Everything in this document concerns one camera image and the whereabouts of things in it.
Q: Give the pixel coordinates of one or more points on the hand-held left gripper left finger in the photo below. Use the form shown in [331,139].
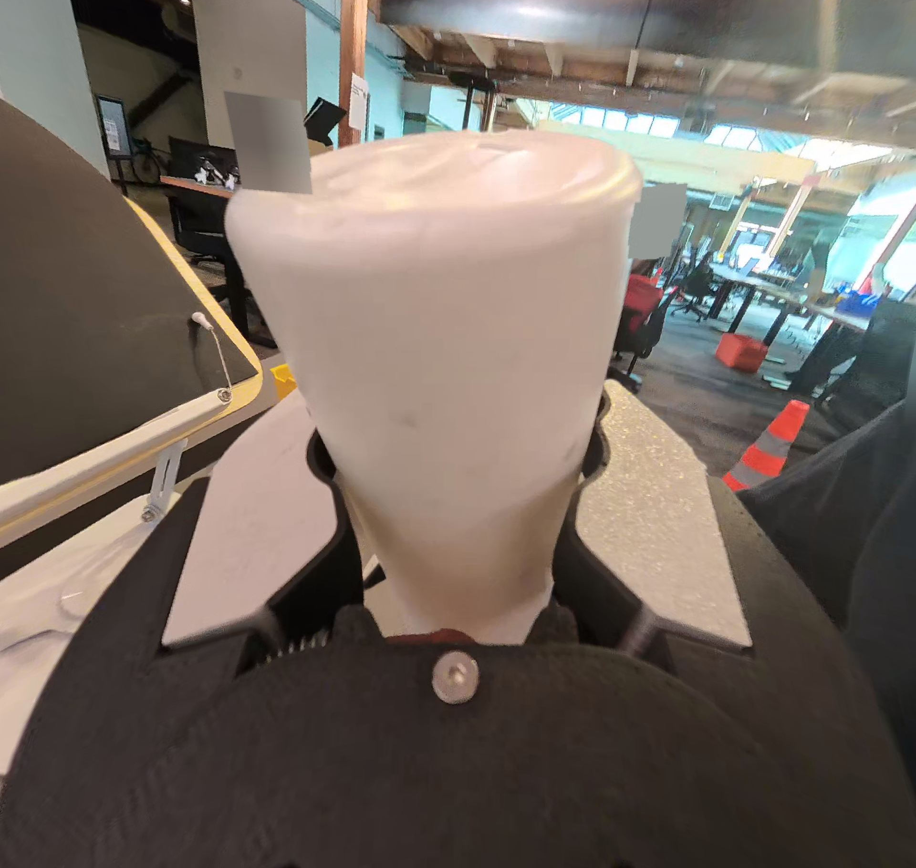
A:
[244,553]

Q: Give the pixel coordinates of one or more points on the white bottle with black cap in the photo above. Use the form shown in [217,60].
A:
[444,353]

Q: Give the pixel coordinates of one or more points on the red storage box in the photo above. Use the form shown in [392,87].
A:
[742,353]

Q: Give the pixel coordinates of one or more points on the black wall sign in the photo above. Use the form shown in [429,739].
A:
[115,124]

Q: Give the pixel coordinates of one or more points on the red office chair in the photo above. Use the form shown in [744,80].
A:
[640,310]

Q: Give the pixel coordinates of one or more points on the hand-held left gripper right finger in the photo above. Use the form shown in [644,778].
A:
[666,525]

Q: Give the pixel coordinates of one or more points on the orange traffic cone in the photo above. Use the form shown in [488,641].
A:
[773,446]

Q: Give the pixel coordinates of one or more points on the wooden post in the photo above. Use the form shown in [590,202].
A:
[354,38]

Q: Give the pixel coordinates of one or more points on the yellow plastic bin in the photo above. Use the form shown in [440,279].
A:
[284,377]

